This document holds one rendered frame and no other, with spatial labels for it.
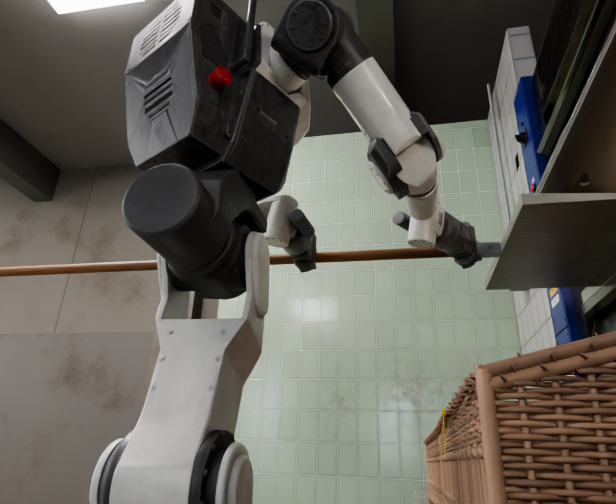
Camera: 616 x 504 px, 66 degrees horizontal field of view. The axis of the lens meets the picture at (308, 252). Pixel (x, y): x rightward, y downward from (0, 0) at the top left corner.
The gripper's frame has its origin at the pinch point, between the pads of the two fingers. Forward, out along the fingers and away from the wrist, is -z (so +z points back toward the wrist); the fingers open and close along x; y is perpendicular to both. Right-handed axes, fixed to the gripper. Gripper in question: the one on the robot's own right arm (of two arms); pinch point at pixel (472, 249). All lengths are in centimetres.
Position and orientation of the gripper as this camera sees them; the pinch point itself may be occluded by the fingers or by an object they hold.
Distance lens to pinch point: 134.1
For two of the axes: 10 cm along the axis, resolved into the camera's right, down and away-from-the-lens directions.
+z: -7.2, -3.1, -6.2
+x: 0.4, -9.1, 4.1
